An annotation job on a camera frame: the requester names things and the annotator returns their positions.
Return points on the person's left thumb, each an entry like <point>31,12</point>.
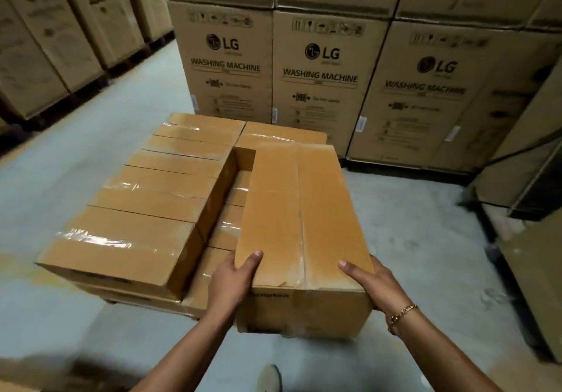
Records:
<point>249,260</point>

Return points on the person's right hand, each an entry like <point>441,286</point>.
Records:
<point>381,288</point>

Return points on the person's left hand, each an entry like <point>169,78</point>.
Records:
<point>221,284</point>

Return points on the stack of small brown cartons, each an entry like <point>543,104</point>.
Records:
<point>145,203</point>

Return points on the person's right thumb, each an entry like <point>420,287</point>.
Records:
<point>354,272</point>

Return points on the person's right forearm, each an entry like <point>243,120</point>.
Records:
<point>434,352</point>

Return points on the person's left forearm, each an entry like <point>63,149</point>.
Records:
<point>191,356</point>

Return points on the plain flat cardboard carton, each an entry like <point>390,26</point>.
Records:
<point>538,282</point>

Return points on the long taped cardboard box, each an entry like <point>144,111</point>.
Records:
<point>303,229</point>

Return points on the row of large printed cartons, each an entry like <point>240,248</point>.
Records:
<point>52,36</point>
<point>316,66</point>

